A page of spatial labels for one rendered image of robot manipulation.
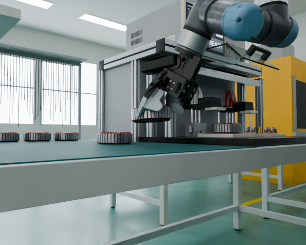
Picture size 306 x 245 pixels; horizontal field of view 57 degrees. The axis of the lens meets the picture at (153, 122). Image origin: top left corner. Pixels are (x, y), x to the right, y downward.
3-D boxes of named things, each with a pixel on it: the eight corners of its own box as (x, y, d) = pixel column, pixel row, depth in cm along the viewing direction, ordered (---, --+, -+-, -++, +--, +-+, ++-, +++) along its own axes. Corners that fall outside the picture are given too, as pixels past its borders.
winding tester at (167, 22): (245, 64, 138) (245, 23, 139) (184, 47, 109) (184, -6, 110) (185, 77, 167) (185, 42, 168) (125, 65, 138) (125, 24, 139)
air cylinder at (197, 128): (206, 136, 115) (206, 122, 115) (194, 136, 110) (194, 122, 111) (196, 136, 119) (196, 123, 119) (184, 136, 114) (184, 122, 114)
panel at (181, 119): (235, 135, 152) (234, 80, 153) (139, 136, 109) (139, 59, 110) (233, 135, 153) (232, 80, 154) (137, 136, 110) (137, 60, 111)
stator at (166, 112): (179, 120, 79) (178, 107, 79) (156, 118, 70) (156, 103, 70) (147, 123, 85) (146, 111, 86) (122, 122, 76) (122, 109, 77)
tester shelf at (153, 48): (262, 76, 143) (262, 67, 143) (164, 50, 98) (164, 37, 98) (194, 86, 176) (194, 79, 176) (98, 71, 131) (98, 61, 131)
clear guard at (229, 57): (280, 70, 99) (279, 53, 100) (242, 58, 84) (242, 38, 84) (205, 82, 124) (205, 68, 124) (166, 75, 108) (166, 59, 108)
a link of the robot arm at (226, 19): (282, 10, 59) (246, 5, 68) (245, -2, 53) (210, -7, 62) (268, 48, 62) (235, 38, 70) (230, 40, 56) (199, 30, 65)
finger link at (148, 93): (145, 95, 69) (168, 70, 71) (141, 92, 70) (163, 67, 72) (150, 105, 73) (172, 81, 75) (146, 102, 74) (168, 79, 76)
